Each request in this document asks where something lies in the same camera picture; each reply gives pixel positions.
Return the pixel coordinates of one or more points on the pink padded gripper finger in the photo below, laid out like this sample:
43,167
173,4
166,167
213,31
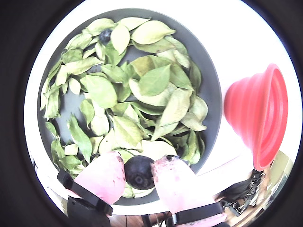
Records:
180,186
101,179

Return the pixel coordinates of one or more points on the dark blueberry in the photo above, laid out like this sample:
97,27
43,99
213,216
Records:
139,172
104,36

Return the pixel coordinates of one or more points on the pile of green leaves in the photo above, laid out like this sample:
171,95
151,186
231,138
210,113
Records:
154,82

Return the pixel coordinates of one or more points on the red collapsible silicone cup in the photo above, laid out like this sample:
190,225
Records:
258,111

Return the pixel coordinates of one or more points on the dark grey round bowl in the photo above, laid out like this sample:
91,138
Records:
208,78

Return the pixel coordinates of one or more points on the seated person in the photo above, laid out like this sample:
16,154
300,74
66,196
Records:
241,189

